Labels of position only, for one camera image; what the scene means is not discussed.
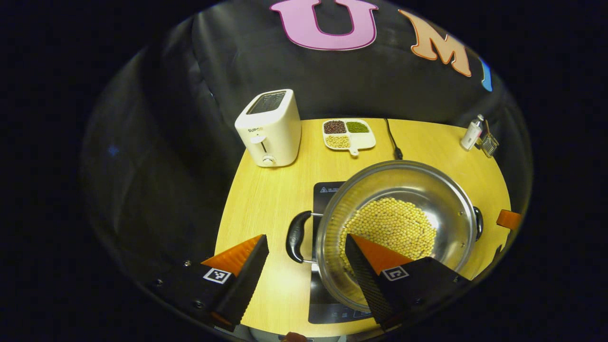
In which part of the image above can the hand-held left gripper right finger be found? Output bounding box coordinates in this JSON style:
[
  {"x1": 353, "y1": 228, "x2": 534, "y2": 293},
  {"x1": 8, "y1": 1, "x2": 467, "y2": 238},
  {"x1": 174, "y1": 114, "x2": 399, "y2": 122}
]
[{"x1": 345, "y1": 234, "x2": 472, "y2": 332}]

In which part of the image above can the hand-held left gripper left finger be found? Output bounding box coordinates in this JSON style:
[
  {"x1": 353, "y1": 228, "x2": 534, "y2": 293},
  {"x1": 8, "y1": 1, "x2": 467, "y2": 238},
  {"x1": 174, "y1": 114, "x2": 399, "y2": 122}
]
[{"x1": 152, "y1": 234, "x2": 269, "y2": 332}]

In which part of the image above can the steel pot with beans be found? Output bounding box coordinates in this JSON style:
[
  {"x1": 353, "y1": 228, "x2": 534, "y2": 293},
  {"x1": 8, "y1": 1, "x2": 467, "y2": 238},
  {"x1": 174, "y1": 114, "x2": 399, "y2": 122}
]
[{"x1": 285, "y1": 160, "x2": 484, "y2": 313}]

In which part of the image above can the clear ribbed container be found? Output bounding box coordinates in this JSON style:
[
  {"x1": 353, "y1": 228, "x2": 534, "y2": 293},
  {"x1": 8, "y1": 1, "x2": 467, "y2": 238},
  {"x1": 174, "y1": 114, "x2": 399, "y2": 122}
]
[{"x1": 480, "y1": 133, "x2": 499, "y2": 158}]

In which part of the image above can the small red label bottle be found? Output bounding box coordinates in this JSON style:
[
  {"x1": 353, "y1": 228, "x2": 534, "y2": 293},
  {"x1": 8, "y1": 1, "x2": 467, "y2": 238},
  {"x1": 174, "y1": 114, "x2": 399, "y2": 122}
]
[{"x1": 460, "y1": 114, "x2": 485, "y2": 151}]

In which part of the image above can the white divided bean dish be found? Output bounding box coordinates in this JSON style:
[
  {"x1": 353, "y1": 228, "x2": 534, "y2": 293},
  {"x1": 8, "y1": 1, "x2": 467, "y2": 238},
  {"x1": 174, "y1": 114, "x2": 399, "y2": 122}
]
[{"x1": 322, "y1": 119, "x2": 377, "y2": 156}]

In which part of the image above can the white toaster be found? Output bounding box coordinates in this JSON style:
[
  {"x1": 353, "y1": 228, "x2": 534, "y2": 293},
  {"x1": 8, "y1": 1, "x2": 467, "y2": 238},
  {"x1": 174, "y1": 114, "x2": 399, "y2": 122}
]
[{"x1": 235, "y1": 89, "x2": 302, "y2": 168}]

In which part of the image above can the black power cable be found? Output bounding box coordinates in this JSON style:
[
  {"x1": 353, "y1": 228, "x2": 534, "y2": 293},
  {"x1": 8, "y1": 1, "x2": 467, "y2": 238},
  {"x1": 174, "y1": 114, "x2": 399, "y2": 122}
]
[{"x1": 384, "y1": 119, "x2": 403, "y2": 160}]

